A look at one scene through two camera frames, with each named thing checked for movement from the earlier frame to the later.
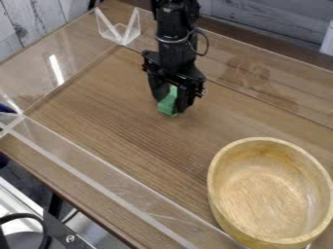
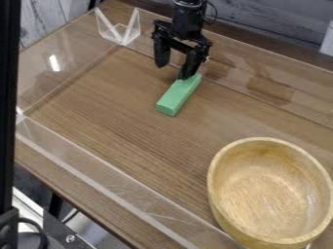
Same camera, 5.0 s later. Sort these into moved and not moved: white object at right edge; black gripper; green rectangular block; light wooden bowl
Moved: black gripper
Not moved: light wooden bowl; white object at right edge; green rectangular block
